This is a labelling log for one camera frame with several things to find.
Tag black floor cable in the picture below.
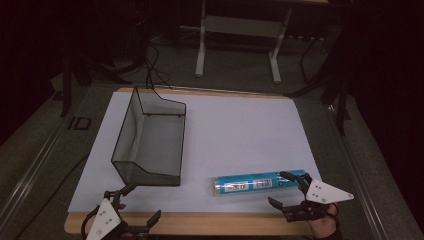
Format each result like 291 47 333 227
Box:
14 153 90 240

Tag black floor bracket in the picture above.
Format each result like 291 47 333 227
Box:
67 116 93 131

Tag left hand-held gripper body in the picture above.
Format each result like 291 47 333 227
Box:
85 189 150 240

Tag metal floor rail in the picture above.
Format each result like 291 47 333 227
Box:
323 101 389 240
0 113 73 231

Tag white table sheet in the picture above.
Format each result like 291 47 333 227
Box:
67 91 323 215

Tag white metal desk frame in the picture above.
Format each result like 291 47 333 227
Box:
194 0 295 85

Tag black hanging cables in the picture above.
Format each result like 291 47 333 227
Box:
143 41 174 92

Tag person's right hand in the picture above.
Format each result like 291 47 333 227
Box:
307 203 340 240

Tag blue cylindrical tube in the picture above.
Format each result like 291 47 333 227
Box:
212 169 307 197

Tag black metal stand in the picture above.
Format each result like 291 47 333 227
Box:
58 49 134 118
284 19 353 136

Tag black mesh basket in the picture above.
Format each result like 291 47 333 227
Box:
110 85 187 187

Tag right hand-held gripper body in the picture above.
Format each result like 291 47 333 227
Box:
284 173 355 223

